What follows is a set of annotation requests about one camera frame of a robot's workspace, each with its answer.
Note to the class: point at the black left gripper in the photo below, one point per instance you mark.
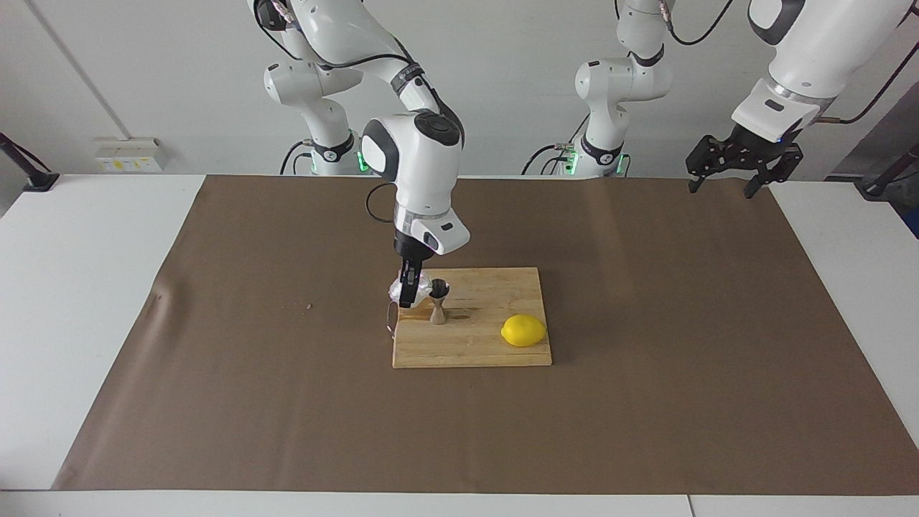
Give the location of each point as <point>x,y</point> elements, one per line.
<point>757,142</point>

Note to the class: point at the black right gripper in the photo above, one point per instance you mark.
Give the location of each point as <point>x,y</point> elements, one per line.
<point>408,251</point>

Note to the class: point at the clear plastic cup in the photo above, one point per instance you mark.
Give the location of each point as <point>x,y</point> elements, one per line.
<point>426,287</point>

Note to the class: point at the steel double jigger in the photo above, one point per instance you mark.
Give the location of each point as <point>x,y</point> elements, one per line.
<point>438,316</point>

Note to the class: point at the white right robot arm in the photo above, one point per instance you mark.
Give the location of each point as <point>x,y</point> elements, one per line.
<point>423,165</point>

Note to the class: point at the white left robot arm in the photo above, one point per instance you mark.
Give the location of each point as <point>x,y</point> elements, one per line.
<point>811,57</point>

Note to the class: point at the wooden cutting board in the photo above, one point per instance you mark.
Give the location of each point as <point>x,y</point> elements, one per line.
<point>467,345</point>

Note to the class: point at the yellow lemon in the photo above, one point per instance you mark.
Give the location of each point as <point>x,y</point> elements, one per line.
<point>524,330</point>

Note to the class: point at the dark grey panel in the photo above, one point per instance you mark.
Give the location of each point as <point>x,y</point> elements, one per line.
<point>872,136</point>

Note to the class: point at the brown paper table mat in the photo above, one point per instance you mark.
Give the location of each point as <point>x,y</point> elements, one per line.
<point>287,416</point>

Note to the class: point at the blue plastic object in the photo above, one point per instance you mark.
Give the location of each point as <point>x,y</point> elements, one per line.
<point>914,222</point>

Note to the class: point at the black camera stand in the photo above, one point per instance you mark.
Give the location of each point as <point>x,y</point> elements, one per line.
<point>39,181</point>
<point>876,188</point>

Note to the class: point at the white wall socket box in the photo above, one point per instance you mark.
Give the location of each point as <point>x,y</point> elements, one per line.
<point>129,154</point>

